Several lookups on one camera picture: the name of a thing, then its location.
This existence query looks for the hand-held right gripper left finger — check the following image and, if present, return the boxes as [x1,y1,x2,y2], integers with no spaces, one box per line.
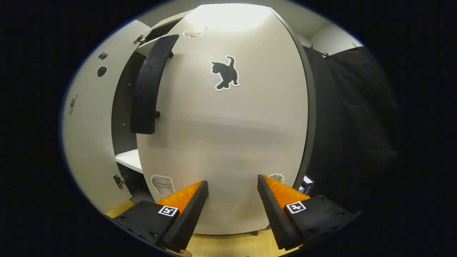
[112,180,209,252]

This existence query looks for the white cabinet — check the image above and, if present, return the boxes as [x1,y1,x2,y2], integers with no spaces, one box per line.
[111,10,195,204]

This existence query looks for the cabinet door with headphone sticker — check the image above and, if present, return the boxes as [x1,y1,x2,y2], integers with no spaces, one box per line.
[136,3,316,236]

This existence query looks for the cabinet door with camera sticker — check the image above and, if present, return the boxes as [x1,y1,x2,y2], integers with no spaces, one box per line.
[61,20,152,214]

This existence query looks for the black door handle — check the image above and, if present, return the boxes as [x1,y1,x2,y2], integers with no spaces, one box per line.
[130,34,180,135]

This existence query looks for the black backdrop cloth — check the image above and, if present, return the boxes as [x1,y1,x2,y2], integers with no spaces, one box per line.
[302,46,398,211]

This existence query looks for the dark navy book box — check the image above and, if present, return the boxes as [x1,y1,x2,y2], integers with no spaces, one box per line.
[303,175,315,196]

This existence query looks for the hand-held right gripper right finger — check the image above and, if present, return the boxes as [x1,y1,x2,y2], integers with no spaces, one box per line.
[257,174,354,250]

